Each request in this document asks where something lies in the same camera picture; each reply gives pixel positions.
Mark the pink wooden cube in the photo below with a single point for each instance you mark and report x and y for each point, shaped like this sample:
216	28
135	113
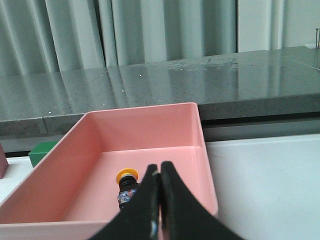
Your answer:
3	162

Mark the green cube near bin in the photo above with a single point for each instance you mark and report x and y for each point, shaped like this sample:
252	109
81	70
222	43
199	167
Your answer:
40	151

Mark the grey curtain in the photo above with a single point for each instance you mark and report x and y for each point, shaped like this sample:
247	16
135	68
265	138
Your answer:
45	36

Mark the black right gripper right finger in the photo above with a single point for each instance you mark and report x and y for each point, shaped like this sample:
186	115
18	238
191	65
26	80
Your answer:
183	216

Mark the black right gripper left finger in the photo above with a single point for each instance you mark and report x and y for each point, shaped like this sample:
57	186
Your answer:
139	219

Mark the pink plastic bin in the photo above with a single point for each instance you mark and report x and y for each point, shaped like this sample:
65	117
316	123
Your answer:
72	192

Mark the yellow push button switch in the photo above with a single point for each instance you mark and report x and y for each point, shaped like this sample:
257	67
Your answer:
126	179

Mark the dark stone counter ledge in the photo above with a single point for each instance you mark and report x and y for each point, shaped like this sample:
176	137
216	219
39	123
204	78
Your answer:
239	88

